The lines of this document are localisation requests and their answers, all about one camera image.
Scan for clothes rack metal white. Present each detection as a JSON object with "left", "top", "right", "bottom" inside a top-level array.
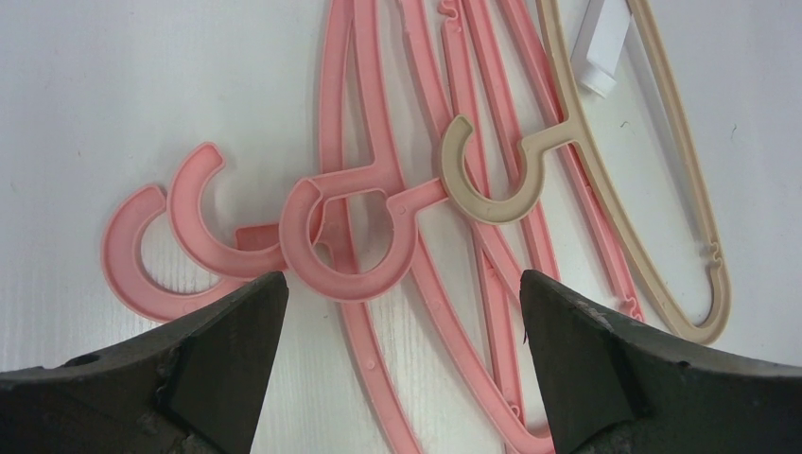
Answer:
[{"left": 570, "top": 0, "right": 632, "bottom": 98}]

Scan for pink hanger inner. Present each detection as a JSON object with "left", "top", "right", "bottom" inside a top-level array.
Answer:
[{"left": 278, "top": 0, "right": 647, "bottom": 454}]

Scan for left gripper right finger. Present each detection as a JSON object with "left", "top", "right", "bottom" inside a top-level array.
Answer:
[{"left": 520, "top": 270, "right": 801, "bottom": 453}]

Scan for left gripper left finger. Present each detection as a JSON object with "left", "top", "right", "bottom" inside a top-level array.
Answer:
[{"left": 1, "top": 272, "right": 288, "bottom": 453}]

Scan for pink hanger middle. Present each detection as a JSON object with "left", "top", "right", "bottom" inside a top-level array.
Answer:
[{"left": 166, "top": 0, "right": 427, "bottom": 454}]

